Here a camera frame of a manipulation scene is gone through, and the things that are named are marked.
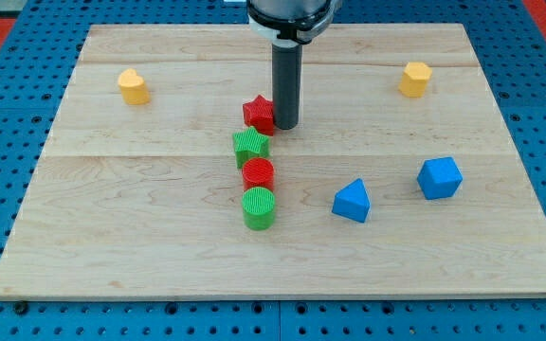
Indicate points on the blue triangular prism block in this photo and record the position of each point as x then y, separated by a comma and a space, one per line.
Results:
353, 202

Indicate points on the red cylinder block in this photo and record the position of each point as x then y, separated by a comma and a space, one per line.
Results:
258, 172

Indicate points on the blue cube block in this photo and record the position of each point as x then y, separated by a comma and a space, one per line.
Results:
439, 178

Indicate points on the green cylinder block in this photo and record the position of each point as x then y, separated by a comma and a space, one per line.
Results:
259, 208

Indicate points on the yellow heart block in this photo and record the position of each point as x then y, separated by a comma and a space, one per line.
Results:
133, 88

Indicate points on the light wooden board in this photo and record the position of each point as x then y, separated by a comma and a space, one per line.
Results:
143, 202

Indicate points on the yellow hexagon block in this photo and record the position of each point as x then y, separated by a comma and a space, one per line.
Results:
415, 78

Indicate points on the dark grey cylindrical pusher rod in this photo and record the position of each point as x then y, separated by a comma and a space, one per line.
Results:
286, 73

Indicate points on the red star block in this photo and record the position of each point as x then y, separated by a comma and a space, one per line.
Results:
258, 113

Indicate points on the green star block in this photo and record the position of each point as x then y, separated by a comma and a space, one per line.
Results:
248, 144

